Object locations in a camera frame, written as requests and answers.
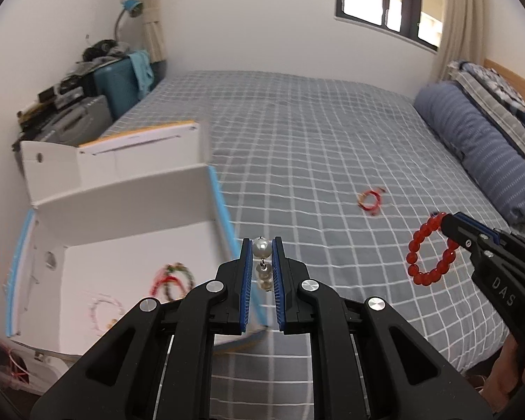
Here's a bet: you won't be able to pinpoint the white pearl earring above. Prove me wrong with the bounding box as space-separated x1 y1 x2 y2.
253 236 273 293

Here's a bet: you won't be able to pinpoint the black headphones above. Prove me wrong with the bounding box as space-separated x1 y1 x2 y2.
82 39 130 62

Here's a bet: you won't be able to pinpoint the blue desk lamp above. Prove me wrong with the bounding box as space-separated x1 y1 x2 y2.
114 0 144 42

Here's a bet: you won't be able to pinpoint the grey suitcase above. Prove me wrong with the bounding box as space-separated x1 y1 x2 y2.
26 94 114 145

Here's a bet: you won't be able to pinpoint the pink bead bracelet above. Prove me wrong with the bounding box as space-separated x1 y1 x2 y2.
90 295 125 333

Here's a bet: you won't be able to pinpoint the dark blue patterned cloth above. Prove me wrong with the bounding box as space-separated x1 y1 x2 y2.
459 60 525 141

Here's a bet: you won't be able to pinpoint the grey checked pillow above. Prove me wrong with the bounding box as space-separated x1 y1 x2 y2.
446 60 525 162

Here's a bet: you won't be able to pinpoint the rolled blue striped quilt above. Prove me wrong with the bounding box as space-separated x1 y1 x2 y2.
413 82 525 224

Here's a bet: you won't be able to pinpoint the brown wooden bead bracelet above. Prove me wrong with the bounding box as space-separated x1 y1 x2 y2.
166 262 195 302

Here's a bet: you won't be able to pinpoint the red cord bracelet gold beads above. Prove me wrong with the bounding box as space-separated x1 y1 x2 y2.
357 187 386 216

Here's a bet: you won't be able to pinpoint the person's right hand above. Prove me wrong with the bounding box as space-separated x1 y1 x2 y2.
485 336 525 412

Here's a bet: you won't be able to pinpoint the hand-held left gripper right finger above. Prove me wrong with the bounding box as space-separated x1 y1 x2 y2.
271 236 495 420

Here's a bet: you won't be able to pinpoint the wooden headboard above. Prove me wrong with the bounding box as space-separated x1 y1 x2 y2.
483 58 525 101

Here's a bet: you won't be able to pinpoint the blue and yellow cardboard box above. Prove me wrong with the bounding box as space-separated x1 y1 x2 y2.
3 119 273 359

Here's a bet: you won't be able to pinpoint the red bead bracelet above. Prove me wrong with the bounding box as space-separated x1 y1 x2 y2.
406 211 461 286

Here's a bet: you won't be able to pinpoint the blue suitcase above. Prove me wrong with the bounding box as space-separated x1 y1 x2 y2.
92 55 158 121

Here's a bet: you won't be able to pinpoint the beige curtain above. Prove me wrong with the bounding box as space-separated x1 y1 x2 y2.
142 6 167 64
437 0 486 84

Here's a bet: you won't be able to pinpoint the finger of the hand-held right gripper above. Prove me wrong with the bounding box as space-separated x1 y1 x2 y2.
440 212 494 264
455 211 509 246

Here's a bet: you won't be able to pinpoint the thin red cord bracelet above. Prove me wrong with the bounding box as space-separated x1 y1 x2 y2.
151 265 178 302

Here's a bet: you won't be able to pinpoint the teal cloth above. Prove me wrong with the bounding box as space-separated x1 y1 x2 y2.
129 50 156 101

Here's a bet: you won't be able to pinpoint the stack of dark devices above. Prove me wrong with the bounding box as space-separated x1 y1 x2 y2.
13 63 95 141

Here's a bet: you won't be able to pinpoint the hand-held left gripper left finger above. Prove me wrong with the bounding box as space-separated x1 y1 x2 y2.
28 237 254 420

